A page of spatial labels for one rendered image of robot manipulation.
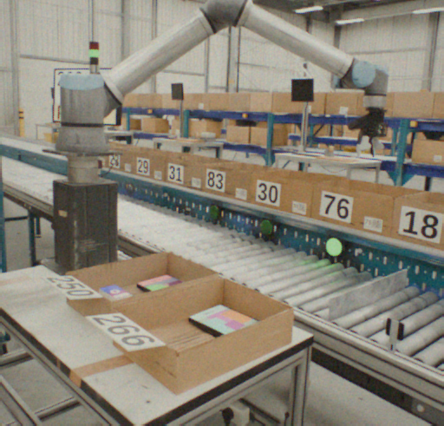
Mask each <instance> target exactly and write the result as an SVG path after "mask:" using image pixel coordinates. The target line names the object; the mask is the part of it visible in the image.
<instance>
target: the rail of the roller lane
mask: <svg viewBox="0 0 444 426"><path fill-rule="evenodd" d="M3 185H4V186H5V189H3V191H4V192H6V193H9V194H11V195H13V196H15V197H16V198H17V199H19V200H21V201H23V202H25V203H27V204H30V205H32V206H34V207H36V208H38V209H40V210H42V211H44V212H45V213H49V214H51V216H53V217H54V212H53V201H52V200H48V199H45V197H43V196H41V195H39V194H37V193H33V192H31V191H30V190H26V189H24V188H22V187H19V186H17V185H15V184H12V183H10V182H8V181H7V180H4V179H3ZM118 249H119V250H121V251H123V252H125V253H126V254H128V255H130V256H132V257H135V258H137V257H141V256H146V255H151V254H155V253H160V252H166V251H164V250H162V249H159V248H158V247H156V246H155V245H152V244H150V243H147V242H145V241H143V240H141V239H137V238H135V237H134V236H130V235H128V234H126V233H123V232H121V231H119V229H118ZM292 307H293V306H292ZM293 308H294V318H293V326H294V327H297V328H298V329H301V330H304V331H307V332H309V333H310V334H311V335H313V336H314V338H313V345H312V346H313V347H315V348H317V349H319V350H321V351H324V353H326V354H328V355H330V356H332V357H334V358H337V359H339V360H341V361H343V362H345V363H346V364H349V365H351V366H353V367H355V368H357V369H359V370H362V371H364V372H366V373H368V374H370V375H371V376H372V377H374V378H377V379H379V380H381V381H383V382H384V383H387V384H389V385H391V386H393V387H395V388H397V389H399V390H402V391H404V392H406V393H408V394H409V395H411V396H413V397H415V398H417V399H420V400H422V401H423V402H425V403H426V404H428V405H430V406H432V407H434V408H436V409H438V410H440V411H443V412H444V372H443V371H440V370H437V369H434V368H432V367H430V366H428V365H425V364H423V363H420V362H418V360H416V359H414V358H411V357H408V356H406V355H403V354H401V353H400V352H397V351H396V352H395V355H394V354H391V353H389V352H388V348H387V347H385V346H382V345H380V344H378V343H375V342H373V341H370V340H368V339H366V338H363V337H362V336H361V337H360V335H358V334H356V333H354V332H351V331H348V330H345V329H344V328H342V327H340V326H337V325H335V324H331V323H329V322H327V321H325V320H322V319H321V318H317V317H314V316H312V314H310V313H308V312H306V311H302V310H300V309H298V308H296V307H293Z"/></svg>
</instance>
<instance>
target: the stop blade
mask: <svg viewBox="0 0 444 426"><path fill-rule="evenodd" d="M407 271H408V270H407V269H405V270H402V271H400V272H396V273H394V274H391V275H388V276H386V277H383V278H380V279H377V280H374V281H372V282H369V284H366V285H362V286H360V287H357V288H355V289H353V290H349V291H346V292H343V293H340V294H338V295H336V296H332V297H330V303H329V313H328V322H330V321H332V320H335V319H338V318H340V317H341V316H343V315H345V314H347V313H350V312H353V311H356V310H358V309H360V308H363V307H364V306H366V305H371V304H373V303H374V302H377V300H379V299H381V298H385V297H387V296H390V295H392V294H394V293H397V292H399V291H402V290H404V287H405V279H407Z"/></svg>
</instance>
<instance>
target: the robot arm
mask: <svg viewBox="0 0 444 426"><path fill-rule="evenodd" d="M230 25H231V26H233V27H235V28H238V27H244V28H246V29H249V30H250V31H251V32H253V33H255V34H257V35H259V36H261V37H263V38H264V39H267V40H269V41H271V42H273V43H275V44H277V45H278V46H280V47H283V49H286V50H288V51H290V52H291V53H293V54H295V55H297V56H300V57H302V58H303V59H305V60H307V61H309V62H312V63H314V65H315V66H318V67H319V68H321V69H324V70H326V71H328V72H330V73H331V74H334V87H335V88H337V89H355V90H364V92H363V103H362V106H363V107H366V108H365V109H364V110H366V111H369V113H368V114H367V115H364V116H363V117H361V118H359V119H357V120H355V121H353V122H351V123H350V124H347V125H346V126H347V128H348V130H356V129H358V128H359V127H361V129H360V132H359V134H358V137H357V147H356V150H357V158H360V155H361V151H364V150H369V149H370V153H371V155H372V156H373V157H375V151H376V150H380V149H383V144H381V143H380V142H379V141H378V138H377V137H387V135H388V126H389V125H388V124H387V123H383V121H384V112H388V110H387V109H383V108H385V104H387V103H386V94H387V93H388V88H387V86H388V85H389V69H388V67H386V66H382V65H375V64H371V63H369V62H366V61H361V60H359V59H357V58H355V57H353V56H349V55H347V54H345V53H343V52H342V51H341V50H339V49H336V48H333V47H331V46H330V45H329V44H327V43H326V42H324V41H322V40H320V39H318V38H315V37H314V36H312V35H310V34H308V33H306V32H304V31H302V30H301V29H299V28H298V27H296V26H294V25H292V24H290V23H288V22H286V21H285V20H282V19H280V18H278V17H276V16H274V15H272V14H271V13H269V12H267V10H263V9H262V8H260V7H258V6H257V5H255V4H253V2H252V0H208V1H207V2H206V3H204V4H203V5H201V6H200V7H199V8H197V9H196V10H195V11H194V12H193V13H192V14H191V15H190V16H188V17H186V18H185V19H184V20H182V21H180V22H178V23H176V24H175V25H174V26H173V27H172V28H170V29H168V30H167V32H164V33H163V34H162V35H160V36H158V37H157V38H155V39H154V40H153V41H151V42H150V43H148V44H146V45H145V46H144V47H142V49H140V50H139V51H137V52H136V53H135V54H133V55H132V56H130V57H128V58H127V59H126V60H124V61H123V62H121V63H119V65H118V66H117V67H115V68H113V69H111V70H109V71H108V72H105V71H100V72H98V73H96V74H94V75H92V74H73V73H62V74H60V81H59V90H60V132H59V134H58V136H57V139H56V142H55V151H60V152H71V153H104V152H109V143H108V139H107V136H106V134H105V131H104V119H106V118H107V117H109V115H110V114H111V113H112V111H113V110H115V109H117V108H118V107H119V106H121V105H122V104H124V101H125V96H126V95H127V94H129V93H130V92H131V91H134V90H135V89H137V88H138V87H139V86H140V85H142V84H143V83H145V81H147V80H148V79H151V78H152V77H153V76H155V75H157V74H158V73H160V72H161V70H163V69H166V68H167V67H169V65H170V64H171V63H173V62H175V61H176V60H178V59H179V58H181V57H182V56H184V55H185V54H187V53H188V52H190V51H191V50H192V49H193V48H194V47H196V46H197V45H200V44H201V43H202V42H204V41H205V40H206V39H208V38H209V37H211V36H214V35H216V34H218V33H219V32H220V31H221V30H222V29H226V28H227V27H229V26H230ZM386 128H387V133H386Z"/></svg>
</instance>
